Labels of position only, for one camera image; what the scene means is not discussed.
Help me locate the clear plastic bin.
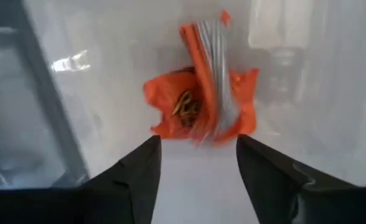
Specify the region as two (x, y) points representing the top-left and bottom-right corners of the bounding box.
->
(0, 0), (366, 187)

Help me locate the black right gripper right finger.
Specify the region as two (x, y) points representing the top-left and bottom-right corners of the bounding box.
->
(237, 134), (357, 224)

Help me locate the black aluminium table frame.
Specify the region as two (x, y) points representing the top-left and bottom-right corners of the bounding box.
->
(0, 0), (92, 187)

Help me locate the orange Reese's candy pack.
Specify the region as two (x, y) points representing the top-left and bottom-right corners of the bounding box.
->
(142, 65), (204, 141)
(178, 9), (260, 147)

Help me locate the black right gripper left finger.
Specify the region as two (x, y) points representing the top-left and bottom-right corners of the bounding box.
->
(86, 136), (162, 224)

